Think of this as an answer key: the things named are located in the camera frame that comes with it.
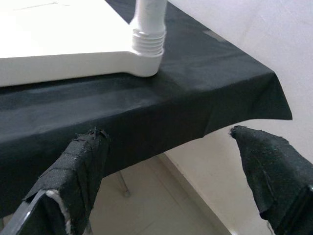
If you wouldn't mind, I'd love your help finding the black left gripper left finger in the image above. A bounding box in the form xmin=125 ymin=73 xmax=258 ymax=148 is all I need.
xmin=0 ymin=127 xmax=112 ymax=235

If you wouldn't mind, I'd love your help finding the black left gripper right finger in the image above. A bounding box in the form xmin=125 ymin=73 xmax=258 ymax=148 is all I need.
xmin=228 ymin=125 xmax=313 ymax=235

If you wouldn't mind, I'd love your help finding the white plastic table top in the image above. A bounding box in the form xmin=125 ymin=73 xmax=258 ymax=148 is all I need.
xmin=0 ymin=0 xmax=164 ymax=88

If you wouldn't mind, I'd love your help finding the white plastic table leg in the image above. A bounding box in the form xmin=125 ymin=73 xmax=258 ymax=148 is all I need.
xmin=129 ymin=0 xmax=168 ymax=57

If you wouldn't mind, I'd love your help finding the black tablecloth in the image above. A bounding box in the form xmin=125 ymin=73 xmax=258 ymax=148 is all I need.
xmin=0 ymin=0 xmax=293 ymax=217

